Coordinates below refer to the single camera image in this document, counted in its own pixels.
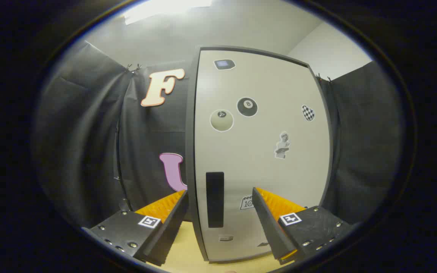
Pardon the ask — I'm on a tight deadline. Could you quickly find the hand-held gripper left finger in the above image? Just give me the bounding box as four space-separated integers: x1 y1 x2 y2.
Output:
81 190 189 267

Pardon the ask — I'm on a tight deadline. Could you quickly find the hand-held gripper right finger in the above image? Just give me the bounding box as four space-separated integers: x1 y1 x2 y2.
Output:
252 187 355 266

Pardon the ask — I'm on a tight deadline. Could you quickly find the light grey cabinet door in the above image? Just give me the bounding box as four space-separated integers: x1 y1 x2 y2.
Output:
195 50 331 262

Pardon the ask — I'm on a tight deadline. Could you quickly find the dark grey cabinet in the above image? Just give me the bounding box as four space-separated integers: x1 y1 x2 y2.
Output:
185 45 335 263

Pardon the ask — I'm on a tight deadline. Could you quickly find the black backdrop cloth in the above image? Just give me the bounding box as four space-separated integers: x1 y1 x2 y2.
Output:
32 40 407 230

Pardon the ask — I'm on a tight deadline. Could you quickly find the ceiling light panel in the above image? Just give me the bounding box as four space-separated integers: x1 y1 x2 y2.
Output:
123 0 213 26

